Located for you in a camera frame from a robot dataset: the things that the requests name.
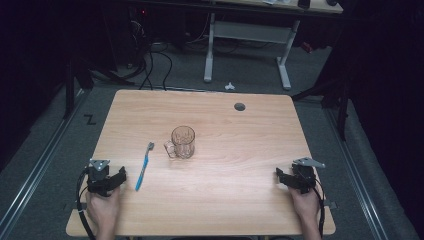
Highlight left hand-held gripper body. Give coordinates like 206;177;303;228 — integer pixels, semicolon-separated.
86;158;117;198

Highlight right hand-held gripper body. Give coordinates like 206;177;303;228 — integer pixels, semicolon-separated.
290;157;326;195

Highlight blue toothbrush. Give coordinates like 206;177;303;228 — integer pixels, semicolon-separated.
134;141;156;193

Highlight clear glass mug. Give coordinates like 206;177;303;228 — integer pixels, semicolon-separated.
163;125;197;160

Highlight person's left hand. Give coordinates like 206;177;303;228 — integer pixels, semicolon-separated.
85;186;122;231

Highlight person's right hand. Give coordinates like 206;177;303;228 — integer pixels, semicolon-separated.
287;186;323;225

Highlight black metal stand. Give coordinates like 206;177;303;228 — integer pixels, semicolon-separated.
62;58;136;120
291;74;353;142

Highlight dark computer tower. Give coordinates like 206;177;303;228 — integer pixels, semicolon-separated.
126;5;153;66

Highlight white-legged wooden desk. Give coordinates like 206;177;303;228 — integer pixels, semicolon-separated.
203;0;344;92

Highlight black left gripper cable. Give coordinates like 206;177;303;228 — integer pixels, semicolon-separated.
75;167;98;240

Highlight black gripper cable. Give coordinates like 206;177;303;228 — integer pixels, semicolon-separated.
312;178;328;238
75;167;98;240

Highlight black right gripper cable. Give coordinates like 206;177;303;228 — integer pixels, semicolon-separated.
312;178;328;238

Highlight metal floor rail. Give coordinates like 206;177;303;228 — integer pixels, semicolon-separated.
0;88;88;234
323;107;390;240

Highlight black floor cables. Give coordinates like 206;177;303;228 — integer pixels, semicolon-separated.
137;41;174;92

